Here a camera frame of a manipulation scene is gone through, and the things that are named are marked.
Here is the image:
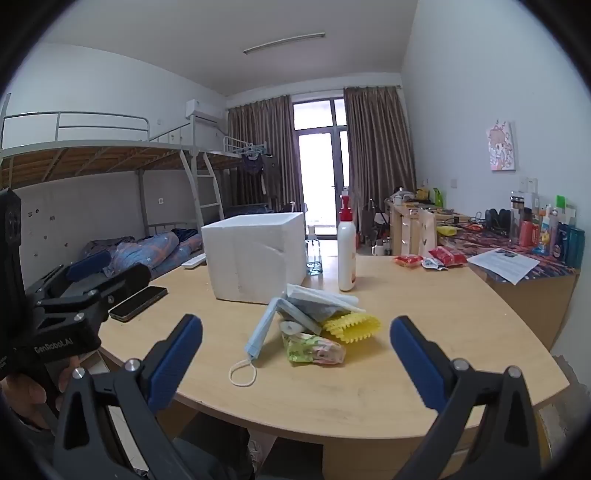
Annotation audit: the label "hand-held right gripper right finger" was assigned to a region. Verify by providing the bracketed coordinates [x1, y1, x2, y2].
[390, 316, 541, 480]

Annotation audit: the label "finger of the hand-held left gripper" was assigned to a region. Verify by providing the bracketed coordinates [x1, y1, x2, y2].
[25, 262, 114, 305]
[34, 263, 152, 324]

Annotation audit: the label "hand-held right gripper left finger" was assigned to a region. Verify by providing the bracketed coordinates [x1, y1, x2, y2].
[53, 314, 204, 480]

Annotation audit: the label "yellow foam fruit net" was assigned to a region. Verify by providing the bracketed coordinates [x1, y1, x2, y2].
[322, 312, 382, 344]

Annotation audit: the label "blue face mask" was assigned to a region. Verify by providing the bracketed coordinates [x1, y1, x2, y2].
[229, 298, 289, 387]

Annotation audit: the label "green snack packet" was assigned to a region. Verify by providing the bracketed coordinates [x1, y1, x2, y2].
[281, 332, 346, 366]

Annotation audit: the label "white cloth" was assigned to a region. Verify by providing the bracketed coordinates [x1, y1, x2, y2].
[286, 284, 366, 315]

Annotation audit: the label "grey sock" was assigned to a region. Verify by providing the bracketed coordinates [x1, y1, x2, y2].
[287, 295, 345, 326]

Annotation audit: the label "white foam box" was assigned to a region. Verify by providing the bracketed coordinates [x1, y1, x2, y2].
[202, 212, 308, 305]

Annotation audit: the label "person's left hand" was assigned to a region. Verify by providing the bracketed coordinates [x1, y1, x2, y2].
[0, 355, 83, 432]

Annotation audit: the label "black smartphone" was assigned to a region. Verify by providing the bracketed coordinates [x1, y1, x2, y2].
[108, 286, 168, 322]

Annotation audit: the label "blue orange striped quilt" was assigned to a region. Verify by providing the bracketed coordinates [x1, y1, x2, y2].
[108, 231, 181, 274]

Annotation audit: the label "grey purple quilt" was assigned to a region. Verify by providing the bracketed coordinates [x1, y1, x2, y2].
[83, 237, 137, 264]

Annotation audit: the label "white bunk bed ladder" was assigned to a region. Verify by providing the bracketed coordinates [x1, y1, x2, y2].
[180, 148, 225, 228]

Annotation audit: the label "wooden smiley chair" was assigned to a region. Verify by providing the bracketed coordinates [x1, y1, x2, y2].
[418, 210, 439, 257]

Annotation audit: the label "printed paper sheet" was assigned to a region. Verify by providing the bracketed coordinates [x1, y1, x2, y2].
[467, 248, 540, 284]

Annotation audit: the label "large metal bunk bed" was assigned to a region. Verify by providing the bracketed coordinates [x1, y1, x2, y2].
[0, 111, 222, 282]

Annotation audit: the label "patterned desk mat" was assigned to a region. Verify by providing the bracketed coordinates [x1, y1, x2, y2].
[441, 227, 580, 278]

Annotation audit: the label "clear glass bottle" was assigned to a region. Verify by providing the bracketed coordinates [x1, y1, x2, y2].
[305, 240, 324, 276]

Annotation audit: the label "blue checked bedding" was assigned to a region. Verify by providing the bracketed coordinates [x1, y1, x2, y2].
[226, 203, 274, 216]

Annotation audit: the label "black headphones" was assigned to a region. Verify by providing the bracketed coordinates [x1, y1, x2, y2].
[485, 209, 511, 232]

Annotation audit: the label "small metal bunk bed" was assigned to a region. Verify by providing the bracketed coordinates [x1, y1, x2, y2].
[203, 136, 278, 217]

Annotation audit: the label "hanging dark clothes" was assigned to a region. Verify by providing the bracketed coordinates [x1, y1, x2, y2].
[240, 152, 269, 195]

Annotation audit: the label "white air conditioner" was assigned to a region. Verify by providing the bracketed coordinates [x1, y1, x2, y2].
[185, 99, 220, 123]

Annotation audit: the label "row of toiletry bottles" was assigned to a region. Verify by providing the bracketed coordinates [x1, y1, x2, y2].
[509, 190, 585, 269]

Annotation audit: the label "brown curtain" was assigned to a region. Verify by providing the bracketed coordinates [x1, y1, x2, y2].
[227, 95, 297, 214]
[344, 85, 417, 232]

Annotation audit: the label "glass balcony door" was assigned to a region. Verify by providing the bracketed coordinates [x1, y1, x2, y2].
[292, 97, 349, 228]

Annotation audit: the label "ceiling tube light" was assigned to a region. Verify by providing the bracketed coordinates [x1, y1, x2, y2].
[243, 32, 325, 55]

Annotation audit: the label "cartoon wall poster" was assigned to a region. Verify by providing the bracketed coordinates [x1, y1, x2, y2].
[486, 121, 516, 172]

